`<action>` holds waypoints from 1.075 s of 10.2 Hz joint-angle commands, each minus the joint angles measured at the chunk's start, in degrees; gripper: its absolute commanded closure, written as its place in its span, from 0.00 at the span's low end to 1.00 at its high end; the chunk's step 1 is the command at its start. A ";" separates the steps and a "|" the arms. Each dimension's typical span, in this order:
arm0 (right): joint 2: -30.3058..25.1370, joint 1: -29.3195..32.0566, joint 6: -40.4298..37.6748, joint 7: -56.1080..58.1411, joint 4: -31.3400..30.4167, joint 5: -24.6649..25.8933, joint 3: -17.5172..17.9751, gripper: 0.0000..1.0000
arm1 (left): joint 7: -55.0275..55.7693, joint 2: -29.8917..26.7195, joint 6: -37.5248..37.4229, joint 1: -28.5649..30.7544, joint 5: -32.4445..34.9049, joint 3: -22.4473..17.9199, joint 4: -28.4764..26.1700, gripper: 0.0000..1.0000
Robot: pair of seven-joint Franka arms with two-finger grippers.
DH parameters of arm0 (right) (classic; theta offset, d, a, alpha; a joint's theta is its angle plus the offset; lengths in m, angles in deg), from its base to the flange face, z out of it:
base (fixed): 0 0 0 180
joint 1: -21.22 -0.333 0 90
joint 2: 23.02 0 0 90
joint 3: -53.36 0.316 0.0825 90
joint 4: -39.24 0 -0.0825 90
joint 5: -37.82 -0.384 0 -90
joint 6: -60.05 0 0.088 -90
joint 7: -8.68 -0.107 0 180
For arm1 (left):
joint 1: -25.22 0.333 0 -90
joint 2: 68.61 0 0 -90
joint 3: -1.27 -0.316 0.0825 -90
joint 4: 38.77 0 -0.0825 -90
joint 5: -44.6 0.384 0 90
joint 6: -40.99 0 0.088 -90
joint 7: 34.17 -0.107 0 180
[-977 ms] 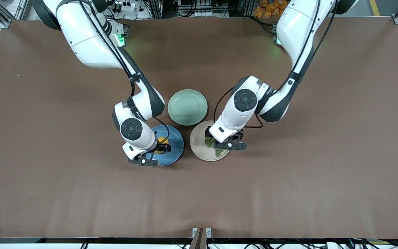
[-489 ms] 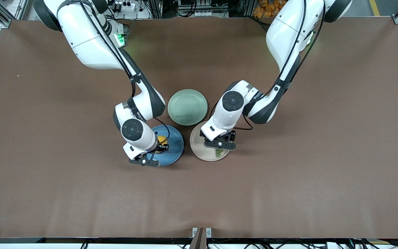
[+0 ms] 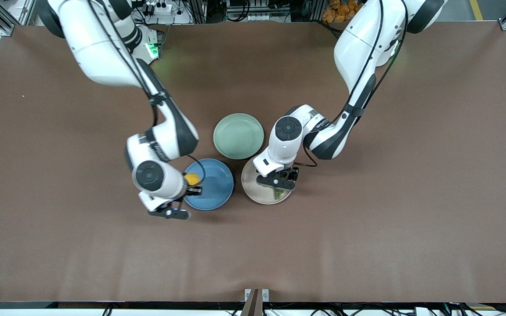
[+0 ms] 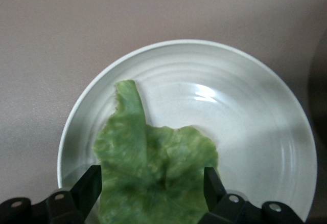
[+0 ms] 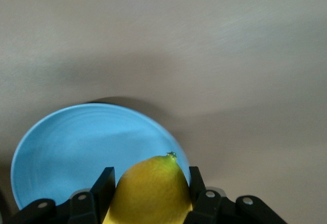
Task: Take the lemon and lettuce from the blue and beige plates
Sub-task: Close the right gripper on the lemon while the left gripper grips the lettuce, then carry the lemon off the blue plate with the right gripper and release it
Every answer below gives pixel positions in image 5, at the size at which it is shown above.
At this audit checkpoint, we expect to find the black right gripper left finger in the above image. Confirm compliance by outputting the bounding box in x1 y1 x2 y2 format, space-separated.
0 167 116 224

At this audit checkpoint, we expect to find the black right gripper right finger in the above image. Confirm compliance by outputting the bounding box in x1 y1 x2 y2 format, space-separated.
185 166 288 224

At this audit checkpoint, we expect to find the yellow lemon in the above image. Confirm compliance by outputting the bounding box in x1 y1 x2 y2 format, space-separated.
102 151 194 224

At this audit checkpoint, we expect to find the blue round plate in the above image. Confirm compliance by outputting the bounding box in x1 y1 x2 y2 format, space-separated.
10 103 191 211

